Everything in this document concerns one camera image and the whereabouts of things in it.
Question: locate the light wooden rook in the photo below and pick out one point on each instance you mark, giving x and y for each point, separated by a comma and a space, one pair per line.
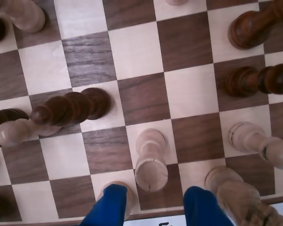
151, 174

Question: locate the wooden chessboard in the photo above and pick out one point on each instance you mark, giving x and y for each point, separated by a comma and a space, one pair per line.
136, 51

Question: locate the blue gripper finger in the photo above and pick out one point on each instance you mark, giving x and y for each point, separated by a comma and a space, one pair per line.
202, 207
108, 207

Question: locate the light wooden knight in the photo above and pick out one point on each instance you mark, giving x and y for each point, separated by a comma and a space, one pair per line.
240, 197

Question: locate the light wooden pawn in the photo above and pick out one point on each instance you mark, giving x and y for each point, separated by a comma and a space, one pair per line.
177, 2
28, 18
247, 139
11, 134

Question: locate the dark wooden knight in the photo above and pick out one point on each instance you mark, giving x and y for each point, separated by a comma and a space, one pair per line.
2, 117

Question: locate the white letter label strip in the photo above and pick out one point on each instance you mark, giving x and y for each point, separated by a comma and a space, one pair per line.
143, 222

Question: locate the dark wooden rook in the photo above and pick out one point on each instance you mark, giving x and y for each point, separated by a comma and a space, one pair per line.
247, 30

